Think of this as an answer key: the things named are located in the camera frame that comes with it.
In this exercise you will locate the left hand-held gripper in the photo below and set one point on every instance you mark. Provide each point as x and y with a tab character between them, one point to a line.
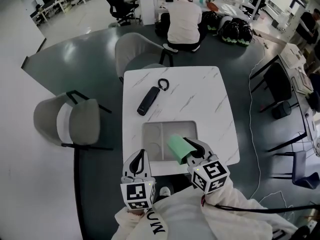
136	194

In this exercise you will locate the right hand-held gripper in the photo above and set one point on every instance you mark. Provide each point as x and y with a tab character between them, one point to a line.
211	176

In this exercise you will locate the green cup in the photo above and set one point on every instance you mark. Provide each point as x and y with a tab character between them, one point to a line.
178	146

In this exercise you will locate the grey compartment tray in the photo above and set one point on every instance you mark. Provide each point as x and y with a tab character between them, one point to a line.
152	139

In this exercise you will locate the person's right forearm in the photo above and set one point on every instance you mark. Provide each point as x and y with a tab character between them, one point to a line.
232	201

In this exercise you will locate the black shoulder bag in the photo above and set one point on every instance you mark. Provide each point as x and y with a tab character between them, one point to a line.
301	232

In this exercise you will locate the person's left forearm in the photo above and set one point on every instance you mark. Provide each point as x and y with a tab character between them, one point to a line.
140	224

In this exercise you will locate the person's white shoe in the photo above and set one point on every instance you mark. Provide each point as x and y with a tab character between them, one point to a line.
165	191

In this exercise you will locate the person's black trousers legs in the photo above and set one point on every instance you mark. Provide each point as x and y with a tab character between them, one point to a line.
180	184

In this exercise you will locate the white marble table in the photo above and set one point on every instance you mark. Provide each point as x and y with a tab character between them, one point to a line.
195	96

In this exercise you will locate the person's white jacket torso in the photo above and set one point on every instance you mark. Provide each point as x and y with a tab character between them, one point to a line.
190	216

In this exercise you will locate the black handset with coiled loop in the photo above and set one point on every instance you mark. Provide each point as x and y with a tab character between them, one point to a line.
148	100

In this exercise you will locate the grey chair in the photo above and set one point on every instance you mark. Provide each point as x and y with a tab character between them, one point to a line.
135	49
85	121

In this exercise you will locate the dark dining chair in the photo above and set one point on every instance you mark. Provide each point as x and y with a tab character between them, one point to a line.
277	84

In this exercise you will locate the dark blue chair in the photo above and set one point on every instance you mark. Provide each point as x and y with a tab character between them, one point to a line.
300	169

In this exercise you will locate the grey long table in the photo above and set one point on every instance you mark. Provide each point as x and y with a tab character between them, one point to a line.
301	101

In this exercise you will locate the stack of books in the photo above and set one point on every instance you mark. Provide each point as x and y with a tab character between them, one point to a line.
303	81

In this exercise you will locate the white storage box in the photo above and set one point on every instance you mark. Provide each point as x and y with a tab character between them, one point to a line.
291	55

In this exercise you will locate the white round bag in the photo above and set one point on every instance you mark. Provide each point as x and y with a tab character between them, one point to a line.
225	21

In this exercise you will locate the black bag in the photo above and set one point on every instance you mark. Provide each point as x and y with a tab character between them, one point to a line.
162	25

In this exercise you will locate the orange box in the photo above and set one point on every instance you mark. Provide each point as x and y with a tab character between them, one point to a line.
212	6

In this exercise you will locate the black office chair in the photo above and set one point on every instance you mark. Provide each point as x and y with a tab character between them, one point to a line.
120	6

